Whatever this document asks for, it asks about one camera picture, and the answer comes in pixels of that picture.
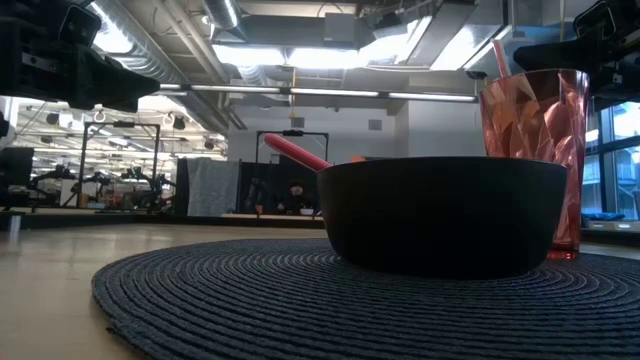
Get black aluminium table frame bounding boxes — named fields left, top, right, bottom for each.
left=0, top=208, right=640, bottom=247

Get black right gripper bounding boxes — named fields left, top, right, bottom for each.
left=513, top=0, right=640, bottom=99

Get person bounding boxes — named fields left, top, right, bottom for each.
left=277, top=179, right=319, bottom=217

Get fork with pink handle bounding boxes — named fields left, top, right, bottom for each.
left=263, top=133, right=333, bottom=173

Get silver ventilation duct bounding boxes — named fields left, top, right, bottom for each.
left=87, top=0, right=241, bottom=132

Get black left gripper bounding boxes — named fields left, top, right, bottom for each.
left=0, top=0, right=161, bottom=114

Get dark round woven placemat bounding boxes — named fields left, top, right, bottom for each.
left=91, top=237, right=640, bottom=360

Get orange drinking straw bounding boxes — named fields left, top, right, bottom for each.
left=492, top=38, right=513, bottom=80

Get grey partition curtain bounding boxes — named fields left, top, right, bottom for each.
left=185, top=157, right=242, bottom=217

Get long ceiling light strip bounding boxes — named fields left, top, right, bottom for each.
left=149, top=83, right=479, bottom=104

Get orange faceted plastic tumbler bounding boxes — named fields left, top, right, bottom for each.
left=478, top=68, right=592, bottom=261

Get black bowl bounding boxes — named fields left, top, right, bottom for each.
left=316, top=156, right=569, bottom=281

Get black station frame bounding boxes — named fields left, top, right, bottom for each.
left=79, top=121, right=161, bottom=211

